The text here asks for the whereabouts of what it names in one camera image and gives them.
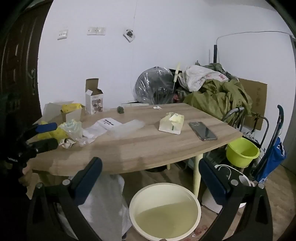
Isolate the black trolley frame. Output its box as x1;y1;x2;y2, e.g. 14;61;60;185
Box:
252;105;285;181

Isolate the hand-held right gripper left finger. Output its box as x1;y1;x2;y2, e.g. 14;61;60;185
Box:
26;157;103;241

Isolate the white double wall switch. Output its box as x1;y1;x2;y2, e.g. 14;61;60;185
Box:
87;26;106;36

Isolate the olive green cloth pile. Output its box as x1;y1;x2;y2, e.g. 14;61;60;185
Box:
183;61;253;127

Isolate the brown cardboard sheet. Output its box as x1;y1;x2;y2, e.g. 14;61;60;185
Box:
237;77;268;131

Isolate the white paper with black print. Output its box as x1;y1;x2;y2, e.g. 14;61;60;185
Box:
97;118;122;130

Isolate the broken wall socket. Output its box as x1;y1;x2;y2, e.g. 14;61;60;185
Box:
123;28;136;42

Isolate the large white sack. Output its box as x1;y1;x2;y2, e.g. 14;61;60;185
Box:
57;174;133;241

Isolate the cream table leg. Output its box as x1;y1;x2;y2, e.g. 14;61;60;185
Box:
193;153;204;198

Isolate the crumpled printed wrapper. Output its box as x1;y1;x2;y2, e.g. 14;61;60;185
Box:
57;138;77;149

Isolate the thin wall cable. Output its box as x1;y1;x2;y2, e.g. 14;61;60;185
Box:
215;31;295;45

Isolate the pale yellow stick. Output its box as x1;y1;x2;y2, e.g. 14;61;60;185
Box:
172;62;181;93

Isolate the open white carton box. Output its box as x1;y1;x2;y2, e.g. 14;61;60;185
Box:
85;78;104;115

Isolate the blue trolley bag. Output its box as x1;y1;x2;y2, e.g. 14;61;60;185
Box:
258;136;287;183

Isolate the person's left hand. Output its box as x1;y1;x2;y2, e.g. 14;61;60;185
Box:
20;165;33;188

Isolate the white printed plastic bag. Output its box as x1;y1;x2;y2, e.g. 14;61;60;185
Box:
178;65;229;92

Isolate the yellow packet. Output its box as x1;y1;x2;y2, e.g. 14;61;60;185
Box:
35;120;67;142

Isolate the pale yellow tissue pack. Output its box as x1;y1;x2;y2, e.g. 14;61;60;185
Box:
159;112;185;134

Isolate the metal chair frame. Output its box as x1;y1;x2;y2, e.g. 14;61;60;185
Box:
222;107;270;150

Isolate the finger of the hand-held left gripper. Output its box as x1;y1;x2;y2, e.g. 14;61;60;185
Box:
23;122;58;140
21;138;58;158

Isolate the dark brown door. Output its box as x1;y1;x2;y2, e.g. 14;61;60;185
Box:
0;2;52;121

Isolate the clear plastic bag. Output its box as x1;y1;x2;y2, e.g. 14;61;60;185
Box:
107;119;146;139

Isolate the small white bucket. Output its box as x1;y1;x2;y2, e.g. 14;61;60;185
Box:
201;164;252;214

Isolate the clear bag with green contents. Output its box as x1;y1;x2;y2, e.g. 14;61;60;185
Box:
58;119;84;142

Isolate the lime green basin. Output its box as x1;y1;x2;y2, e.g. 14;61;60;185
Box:
225;138;260;168

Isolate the plastic-wrapped electric fan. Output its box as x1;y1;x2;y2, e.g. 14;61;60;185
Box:
135;66;176;104

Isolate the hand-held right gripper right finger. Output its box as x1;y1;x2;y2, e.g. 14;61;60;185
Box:
198;158;273;241

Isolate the yellow plastic bag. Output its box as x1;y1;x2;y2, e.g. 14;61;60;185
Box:
60;103;85;114

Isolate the cream bucket with water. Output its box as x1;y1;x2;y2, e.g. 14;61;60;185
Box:
129;183;201;241

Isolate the pale cardboard box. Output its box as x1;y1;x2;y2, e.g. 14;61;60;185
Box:
42;101;83;124

